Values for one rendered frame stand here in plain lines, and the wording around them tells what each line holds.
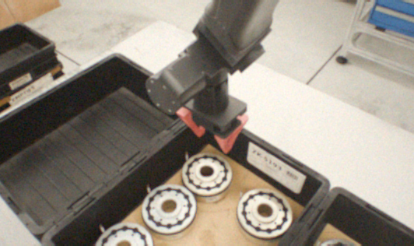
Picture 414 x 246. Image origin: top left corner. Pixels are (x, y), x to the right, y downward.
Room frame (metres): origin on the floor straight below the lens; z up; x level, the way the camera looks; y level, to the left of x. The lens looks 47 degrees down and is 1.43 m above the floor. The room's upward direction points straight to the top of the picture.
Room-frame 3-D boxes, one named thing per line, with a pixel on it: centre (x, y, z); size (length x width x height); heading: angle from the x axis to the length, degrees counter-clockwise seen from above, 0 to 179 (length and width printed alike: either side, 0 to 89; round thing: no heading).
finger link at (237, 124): (0.39, -0.02, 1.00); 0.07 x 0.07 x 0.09; 49
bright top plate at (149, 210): (0.32, 0.07, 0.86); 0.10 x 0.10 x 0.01
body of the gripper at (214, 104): (0.40, 0.00, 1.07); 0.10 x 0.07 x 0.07; 49
